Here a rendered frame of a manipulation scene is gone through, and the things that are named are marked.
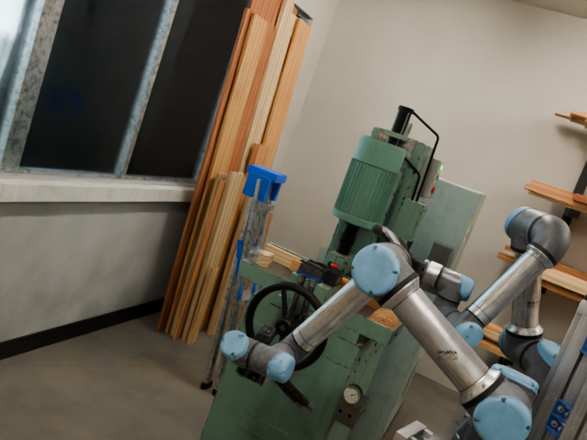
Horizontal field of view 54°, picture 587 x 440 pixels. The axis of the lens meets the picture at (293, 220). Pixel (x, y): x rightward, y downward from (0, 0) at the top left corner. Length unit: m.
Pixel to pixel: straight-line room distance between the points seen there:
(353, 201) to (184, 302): 1.67
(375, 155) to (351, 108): 2.52
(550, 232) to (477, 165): 2.52
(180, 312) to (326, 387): 1.58
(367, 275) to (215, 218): 2.09
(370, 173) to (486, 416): 0.98
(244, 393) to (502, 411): 1.11
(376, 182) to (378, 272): 0.74
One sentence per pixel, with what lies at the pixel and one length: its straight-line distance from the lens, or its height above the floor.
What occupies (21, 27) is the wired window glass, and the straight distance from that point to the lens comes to 2.47.
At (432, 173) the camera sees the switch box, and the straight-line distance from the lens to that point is 2.35.
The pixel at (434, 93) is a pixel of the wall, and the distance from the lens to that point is 4.42.
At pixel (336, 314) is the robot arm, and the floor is 0.99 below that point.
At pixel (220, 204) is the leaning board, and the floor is 0.84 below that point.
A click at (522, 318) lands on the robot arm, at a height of 1.09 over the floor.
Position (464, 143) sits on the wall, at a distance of 4.35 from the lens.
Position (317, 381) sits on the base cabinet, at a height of 0.62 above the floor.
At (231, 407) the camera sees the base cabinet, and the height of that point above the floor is 0.37.
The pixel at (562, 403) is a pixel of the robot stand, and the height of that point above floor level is 0.99.
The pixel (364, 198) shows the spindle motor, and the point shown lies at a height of 1.26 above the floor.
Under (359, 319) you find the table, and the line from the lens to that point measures 2.00.
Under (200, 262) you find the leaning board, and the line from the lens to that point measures 3.42.
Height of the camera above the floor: 1.44
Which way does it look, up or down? 9 degrees down
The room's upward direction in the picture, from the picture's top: 20 degrees clockwise
